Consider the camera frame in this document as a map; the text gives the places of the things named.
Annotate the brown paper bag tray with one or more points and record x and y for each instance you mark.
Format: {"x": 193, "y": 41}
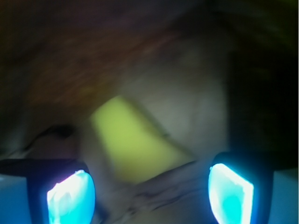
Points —
{"x": 213, "y": 75}

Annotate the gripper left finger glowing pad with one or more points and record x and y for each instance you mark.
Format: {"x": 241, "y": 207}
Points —
{"x": 46, "y": 191}

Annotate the yellow green sponge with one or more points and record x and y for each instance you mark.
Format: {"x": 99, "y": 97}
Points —
{"x": 136, "y": 148}

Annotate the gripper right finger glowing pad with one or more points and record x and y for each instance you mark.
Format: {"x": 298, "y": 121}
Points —
{"x": 254, "y": 188}

